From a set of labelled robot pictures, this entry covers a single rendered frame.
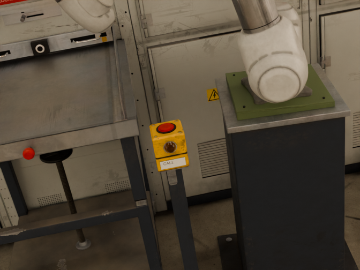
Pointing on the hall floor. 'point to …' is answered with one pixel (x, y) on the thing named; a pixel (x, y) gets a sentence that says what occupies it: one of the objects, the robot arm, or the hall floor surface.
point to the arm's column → (289, 195)
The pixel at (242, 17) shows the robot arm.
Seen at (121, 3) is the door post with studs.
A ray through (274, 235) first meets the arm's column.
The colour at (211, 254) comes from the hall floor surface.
